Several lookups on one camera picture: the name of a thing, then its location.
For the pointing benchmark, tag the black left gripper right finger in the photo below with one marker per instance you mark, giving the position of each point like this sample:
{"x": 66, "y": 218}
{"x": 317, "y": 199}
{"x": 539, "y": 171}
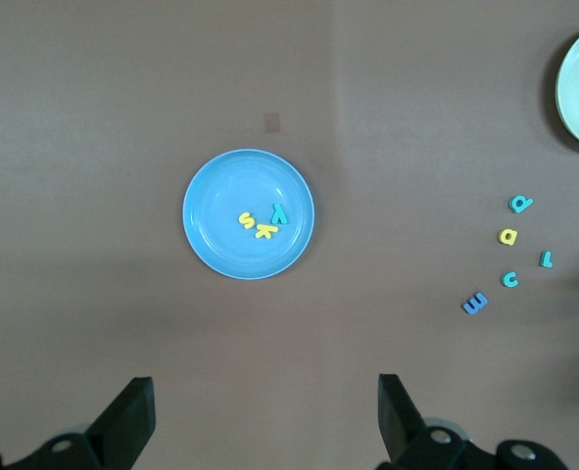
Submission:
{"x": 401, "y": 426}

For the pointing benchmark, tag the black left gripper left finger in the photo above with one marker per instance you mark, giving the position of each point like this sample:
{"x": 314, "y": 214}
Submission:
{"x": 122, "y": 426}

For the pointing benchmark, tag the yellow letter k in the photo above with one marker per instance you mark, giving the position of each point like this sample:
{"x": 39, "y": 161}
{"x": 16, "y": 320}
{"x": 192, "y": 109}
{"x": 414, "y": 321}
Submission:
{"x": 264, "y": 231}

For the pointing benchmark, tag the yellow letter s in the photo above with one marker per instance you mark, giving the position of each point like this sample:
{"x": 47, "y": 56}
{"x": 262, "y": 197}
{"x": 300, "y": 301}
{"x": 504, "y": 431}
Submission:
{"x": 246, "y": 220}

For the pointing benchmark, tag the teal letter y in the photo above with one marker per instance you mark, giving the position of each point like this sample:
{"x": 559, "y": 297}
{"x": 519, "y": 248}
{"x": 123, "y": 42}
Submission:
{"x": 278, "y": 215}

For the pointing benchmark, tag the blue letter E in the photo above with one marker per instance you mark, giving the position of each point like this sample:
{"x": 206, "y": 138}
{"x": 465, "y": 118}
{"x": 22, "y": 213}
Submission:
{"x": 470, "y": 306}

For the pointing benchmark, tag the teal letter c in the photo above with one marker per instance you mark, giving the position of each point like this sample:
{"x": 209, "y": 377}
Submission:
{"x": 504, "y": 279}

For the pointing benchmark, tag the teal letter r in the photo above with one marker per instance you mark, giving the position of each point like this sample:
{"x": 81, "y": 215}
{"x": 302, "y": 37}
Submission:
{"x": 545, "y": 262}

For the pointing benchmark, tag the yellow letter d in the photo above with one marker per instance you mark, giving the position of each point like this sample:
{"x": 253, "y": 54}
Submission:
{"x": 514, "y": 235}

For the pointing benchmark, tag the blue plate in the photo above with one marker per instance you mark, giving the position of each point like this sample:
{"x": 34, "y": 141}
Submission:
{"x": 220, "y": 196}

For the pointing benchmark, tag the teal letter p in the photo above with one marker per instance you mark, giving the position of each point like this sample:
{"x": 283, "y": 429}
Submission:
{"x": 529, "y": 201}

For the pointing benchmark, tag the brown tape patch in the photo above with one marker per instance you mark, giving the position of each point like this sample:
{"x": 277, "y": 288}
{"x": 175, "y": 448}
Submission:
{"x": 272, "y": 122}

